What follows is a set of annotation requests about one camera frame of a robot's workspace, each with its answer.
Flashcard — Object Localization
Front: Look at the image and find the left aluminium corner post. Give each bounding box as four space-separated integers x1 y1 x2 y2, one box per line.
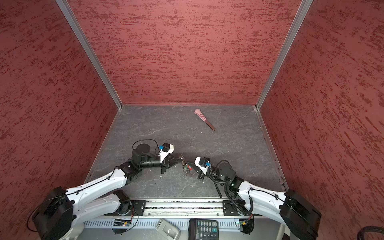
56 0 123 111

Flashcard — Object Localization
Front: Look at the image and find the right aluminium corner post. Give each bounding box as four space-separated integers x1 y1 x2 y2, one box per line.
256 0 313 111

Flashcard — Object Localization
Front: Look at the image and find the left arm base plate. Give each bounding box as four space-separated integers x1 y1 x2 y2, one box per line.
116 200 147 216

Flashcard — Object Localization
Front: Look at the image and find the grey plastic device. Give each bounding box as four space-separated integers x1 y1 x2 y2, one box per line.
155 219 181 240

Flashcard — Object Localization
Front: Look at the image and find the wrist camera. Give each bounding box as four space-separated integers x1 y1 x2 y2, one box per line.
194 157 211 175
159 143 174 163

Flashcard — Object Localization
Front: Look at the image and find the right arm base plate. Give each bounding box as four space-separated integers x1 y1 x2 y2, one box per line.
223 199 251 217

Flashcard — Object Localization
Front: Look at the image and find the black cable coil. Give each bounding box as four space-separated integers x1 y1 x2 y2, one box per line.
356 225 384 240

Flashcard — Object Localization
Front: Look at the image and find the pink handled knife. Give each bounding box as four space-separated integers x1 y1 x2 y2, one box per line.
194 109 216 132

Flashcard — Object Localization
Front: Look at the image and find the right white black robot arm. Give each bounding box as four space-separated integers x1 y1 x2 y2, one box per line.
187 158 322 240

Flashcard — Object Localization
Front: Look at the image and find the aluminium front rail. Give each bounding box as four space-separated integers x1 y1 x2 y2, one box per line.
61 197 301 219

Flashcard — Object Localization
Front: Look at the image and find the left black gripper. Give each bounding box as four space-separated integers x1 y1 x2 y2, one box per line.
140 154 182 174

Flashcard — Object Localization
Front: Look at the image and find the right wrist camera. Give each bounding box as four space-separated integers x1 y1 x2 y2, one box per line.
194 157 211 175

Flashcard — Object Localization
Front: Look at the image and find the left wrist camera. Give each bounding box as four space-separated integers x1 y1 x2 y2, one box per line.
159 143 174 163

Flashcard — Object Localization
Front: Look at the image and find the black calculator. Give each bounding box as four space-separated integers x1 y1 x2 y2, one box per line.
188 219 219 240

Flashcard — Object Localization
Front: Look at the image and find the aluminium corner post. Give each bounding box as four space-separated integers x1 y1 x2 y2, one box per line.
256 0 313 111
56 0 123 111

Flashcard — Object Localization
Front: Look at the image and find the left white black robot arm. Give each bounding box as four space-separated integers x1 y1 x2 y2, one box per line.
31 143 183 240

